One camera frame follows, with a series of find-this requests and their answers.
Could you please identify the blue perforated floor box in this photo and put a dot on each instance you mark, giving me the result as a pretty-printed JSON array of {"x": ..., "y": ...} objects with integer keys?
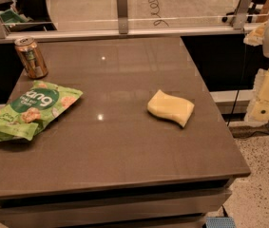
[{"x": 212, "y": 222}]

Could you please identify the green plastic bin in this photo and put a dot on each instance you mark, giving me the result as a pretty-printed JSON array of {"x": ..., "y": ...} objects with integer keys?
[{"x": 13, "y": 21}]

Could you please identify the yellow sponge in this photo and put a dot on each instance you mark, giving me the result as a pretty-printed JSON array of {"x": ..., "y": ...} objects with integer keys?
[{"x": 169, "y": 107}]

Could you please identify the clear acrylic barrier panel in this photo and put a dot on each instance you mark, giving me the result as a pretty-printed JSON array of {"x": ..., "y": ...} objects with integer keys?
[{"x": 144, "y": 16}]

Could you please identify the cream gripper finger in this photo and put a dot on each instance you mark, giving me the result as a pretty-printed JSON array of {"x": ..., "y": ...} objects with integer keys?
[{"x": 258, "y": 108}]

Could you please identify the right metal railing bracket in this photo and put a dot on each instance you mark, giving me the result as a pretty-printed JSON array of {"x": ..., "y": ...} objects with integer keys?
[{"x": 241, "y": 11}]

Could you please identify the gold soda can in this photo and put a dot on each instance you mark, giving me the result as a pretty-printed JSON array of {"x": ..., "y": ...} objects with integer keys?
[{"x": 31, "y": 57}]

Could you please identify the green rice chip bag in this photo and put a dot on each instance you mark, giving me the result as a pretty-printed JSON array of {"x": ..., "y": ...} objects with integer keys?
[{"x": 33, "y": 111}]

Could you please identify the middle metal railing bracket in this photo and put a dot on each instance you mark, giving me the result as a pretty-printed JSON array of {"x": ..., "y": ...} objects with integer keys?
[{"x": 122, "y": 14}]

